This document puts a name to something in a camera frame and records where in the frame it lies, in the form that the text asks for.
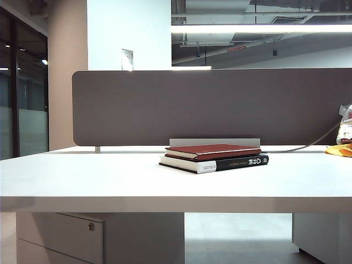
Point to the red ceiling sign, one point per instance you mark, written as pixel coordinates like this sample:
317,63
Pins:
236,49

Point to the white drawer cabinet with lock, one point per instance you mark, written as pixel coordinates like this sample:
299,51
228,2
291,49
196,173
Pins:
68,242

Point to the white plastic snack bag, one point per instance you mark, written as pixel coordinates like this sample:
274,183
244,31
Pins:
346,132

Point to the grey fabric desk partition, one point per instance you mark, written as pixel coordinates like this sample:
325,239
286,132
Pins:
192,110

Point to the plain white cabinet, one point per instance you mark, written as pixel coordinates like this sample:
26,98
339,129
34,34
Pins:
324,233

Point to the long ceiling light strip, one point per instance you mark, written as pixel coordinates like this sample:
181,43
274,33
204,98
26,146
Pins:
247,28

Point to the red leather-bound book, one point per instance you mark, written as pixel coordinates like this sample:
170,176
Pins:
214,149

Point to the dark framed glass partition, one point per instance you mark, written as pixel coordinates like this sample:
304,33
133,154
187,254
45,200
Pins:
30,123

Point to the round metal drawer lock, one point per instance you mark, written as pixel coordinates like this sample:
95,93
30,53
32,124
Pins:
90,226

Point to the yellow cloth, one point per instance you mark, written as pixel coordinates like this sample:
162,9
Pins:
341,150

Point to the short ceiling light strip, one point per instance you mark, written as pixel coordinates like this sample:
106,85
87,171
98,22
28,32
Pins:
192,67

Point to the black hardcover book white pages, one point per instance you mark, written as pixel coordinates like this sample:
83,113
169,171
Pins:
242,162

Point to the metal wall plate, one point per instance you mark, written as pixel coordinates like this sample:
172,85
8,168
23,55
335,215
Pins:
127,59

